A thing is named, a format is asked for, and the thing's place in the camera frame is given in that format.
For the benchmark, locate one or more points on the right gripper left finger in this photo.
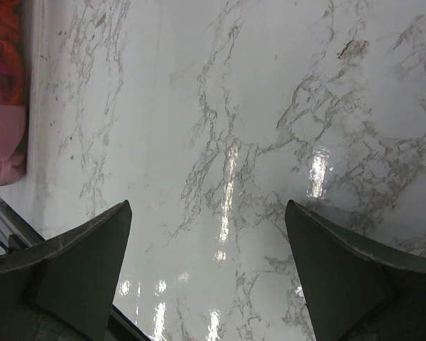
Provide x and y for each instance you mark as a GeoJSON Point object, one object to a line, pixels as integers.
{"type": "Point", "coordinates": [63, 288]}

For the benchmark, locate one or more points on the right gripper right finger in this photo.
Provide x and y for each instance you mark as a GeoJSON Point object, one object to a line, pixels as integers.
{"type": "Point", "coordinates": [354, 287]}

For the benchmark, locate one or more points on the clear plastic bin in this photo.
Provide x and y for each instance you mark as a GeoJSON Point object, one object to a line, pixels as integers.
{"type": "Point", "coordinates": [32, 15]}

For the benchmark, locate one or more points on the light pink t shirt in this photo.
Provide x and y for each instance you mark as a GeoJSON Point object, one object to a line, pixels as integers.
{"type": "Point", "coordinates": [13, 116]}

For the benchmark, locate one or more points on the orange t shirt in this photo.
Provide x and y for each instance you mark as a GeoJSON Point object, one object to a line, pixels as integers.
{"type": "Point", "coordinates": [3, 35]}

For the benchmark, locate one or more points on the aluminium frame rail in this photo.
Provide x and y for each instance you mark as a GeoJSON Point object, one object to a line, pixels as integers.
{"type": "Point", "coordinates": [15, 233]}

